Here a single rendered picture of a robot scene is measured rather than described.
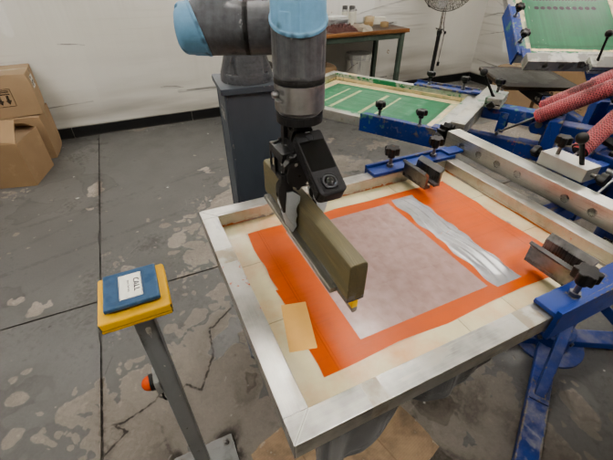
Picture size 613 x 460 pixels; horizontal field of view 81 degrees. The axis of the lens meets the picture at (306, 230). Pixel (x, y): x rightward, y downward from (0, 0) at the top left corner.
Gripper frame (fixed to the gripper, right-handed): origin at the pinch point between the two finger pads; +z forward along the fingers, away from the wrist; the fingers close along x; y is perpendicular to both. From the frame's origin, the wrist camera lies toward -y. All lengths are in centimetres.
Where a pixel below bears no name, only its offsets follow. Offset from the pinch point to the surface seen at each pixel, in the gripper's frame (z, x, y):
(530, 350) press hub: 109, -116, -2
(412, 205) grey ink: 13.5, -36.9, 12.2
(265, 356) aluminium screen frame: 10.6, 14.1, -15.6
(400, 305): 14.1, -13.6, -13.8
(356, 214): 14.2, -21.8, 15.8
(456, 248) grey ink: 13.7, -34.9, -5.9
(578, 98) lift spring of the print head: -3, -107, 22
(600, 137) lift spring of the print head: 1, -93, 4
